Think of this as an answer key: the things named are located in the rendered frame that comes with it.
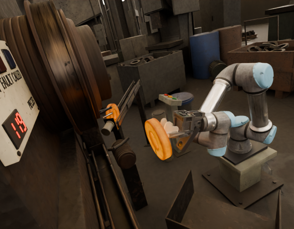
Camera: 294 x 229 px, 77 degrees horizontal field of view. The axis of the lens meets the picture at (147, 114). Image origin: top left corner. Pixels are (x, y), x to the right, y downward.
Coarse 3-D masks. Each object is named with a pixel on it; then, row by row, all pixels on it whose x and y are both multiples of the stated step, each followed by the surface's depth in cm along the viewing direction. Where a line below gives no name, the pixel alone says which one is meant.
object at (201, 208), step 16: (192, 192) 68; (176, 208) 57; (192, 208) 64; (208, 208) 64; (224, 208) 63; (240, 208) 62; (176, 224) 50; (192, 224) 59; (208, 224) 59; (224, 224) 58; (240, 224) 57; (256, 224) 57; (272, 224) 56
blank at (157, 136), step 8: (152, 120) 66; (152, 128) 63; (160, 128) 62; (152, 136) 72; (160, 136) 61; (152, 144) 72; (160, 144) 62; (168, 144) 62; (160, 152) 66; (168, 152) 63
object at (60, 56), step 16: (48, 0) 59; (32, 16) 48; (48, 16) 49; (48, 32) 47; (64, 32) 47; (48, 48) 47; (64, 48) 48; (64, 64) 48; (64, 80) 49; (80, 80) 49; (64, 96) 50; (80, 96) 52; (80, 112) 55; (80, 128) 62; (96, 128) 67
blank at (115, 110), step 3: (108, 105) 128; (111, 105) 127; (114, 105) 132; (114, 108) 131; (117, 108) 136; (108, 111) 124; (111, 111) 126; (114, 111) 134; (117, 111) 136; (111, 114) 125; (114, 114) 135; (117, 114) 135; (108, 117) 124; (111, 117) 125; (114, 117) 134; (114, 120) 129
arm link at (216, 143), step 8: (200, 136) 84; (208, 136) 81; (216, 136) 77; (224, 136) 77; (200, 144) 85; (208, 144) 81; (216, 144) 78; (224, 144) 78; (208, 152) 82; (216, 152) 79; (224, 152) 80
